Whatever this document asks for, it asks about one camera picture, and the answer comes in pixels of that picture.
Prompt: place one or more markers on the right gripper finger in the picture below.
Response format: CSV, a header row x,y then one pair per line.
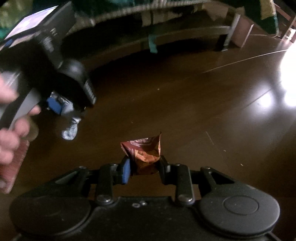
x,y
178,175
107,176

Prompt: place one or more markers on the person left hand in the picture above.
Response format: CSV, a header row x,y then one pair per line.
x,y
10,139

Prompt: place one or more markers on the silver foil wrapper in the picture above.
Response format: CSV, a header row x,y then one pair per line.
x,y
72,116

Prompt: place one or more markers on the brown snack wrapper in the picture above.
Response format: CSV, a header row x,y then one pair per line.
x,y
144,154

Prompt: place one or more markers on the green white knitted blanket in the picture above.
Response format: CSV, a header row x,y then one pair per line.
x,y
93,12

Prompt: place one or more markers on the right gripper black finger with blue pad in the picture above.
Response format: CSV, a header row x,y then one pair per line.
x,y
55,105

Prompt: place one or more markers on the pink wooden bed leg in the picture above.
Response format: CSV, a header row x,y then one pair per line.
x,y
238,32

